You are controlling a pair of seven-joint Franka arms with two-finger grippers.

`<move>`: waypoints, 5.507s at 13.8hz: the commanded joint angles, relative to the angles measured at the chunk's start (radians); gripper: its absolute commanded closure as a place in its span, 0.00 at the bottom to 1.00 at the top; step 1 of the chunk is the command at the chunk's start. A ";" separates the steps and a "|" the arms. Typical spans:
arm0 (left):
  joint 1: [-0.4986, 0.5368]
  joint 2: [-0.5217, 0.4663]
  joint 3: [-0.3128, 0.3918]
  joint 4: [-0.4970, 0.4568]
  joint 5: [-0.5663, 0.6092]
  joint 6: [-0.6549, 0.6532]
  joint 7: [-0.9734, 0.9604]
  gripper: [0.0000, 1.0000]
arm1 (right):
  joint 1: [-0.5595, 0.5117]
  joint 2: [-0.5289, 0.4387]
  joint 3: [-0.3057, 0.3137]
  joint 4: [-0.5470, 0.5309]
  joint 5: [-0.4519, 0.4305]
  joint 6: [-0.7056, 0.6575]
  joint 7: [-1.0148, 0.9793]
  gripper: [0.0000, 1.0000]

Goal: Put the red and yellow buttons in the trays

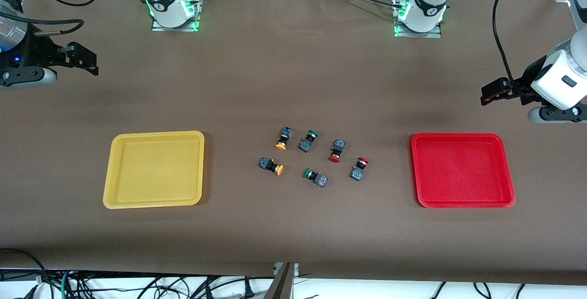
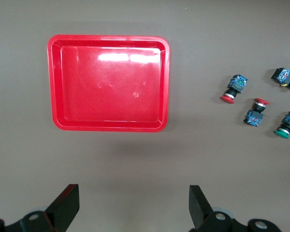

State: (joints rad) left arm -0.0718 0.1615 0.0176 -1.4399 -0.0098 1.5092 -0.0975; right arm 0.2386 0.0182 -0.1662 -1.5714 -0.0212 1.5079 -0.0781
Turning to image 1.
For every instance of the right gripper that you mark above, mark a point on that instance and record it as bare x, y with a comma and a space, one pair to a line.
40, 50

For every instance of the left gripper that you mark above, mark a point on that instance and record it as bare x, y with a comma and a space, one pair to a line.
528, 79

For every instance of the red push button switch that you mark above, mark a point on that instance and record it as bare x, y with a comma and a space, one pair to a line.
339, 145
357, 173

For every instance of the yellow push button switch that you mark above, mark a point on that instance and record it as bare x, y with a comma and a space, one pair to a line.
283, 137
266, 163

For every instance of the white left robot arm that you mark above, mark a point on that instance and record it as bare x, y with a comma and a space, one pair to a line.
429, 1

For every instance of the red plastic tray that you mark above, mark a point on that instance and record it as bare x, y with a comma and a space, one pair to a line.
463, 170

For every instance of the yellow plastic tray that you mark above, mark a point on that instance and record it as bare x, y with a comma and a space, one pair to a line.
156, 170

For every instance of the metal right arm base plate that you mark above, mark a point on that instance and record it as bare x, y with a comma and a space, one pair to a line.
176, 29

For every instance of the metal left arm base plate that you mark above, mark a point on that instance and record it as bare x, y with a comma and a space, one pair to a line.
419, 35

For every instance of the green push button switch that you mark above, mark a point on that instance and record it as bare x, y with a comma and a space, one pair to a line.
304, 145
321, 180

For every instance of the white frame bracket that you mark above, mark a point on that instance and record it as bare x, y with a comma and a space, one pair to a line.
277, 269

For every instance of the aluminium frame post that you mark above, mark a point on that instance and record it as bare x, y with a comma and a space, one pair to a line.
282, 285

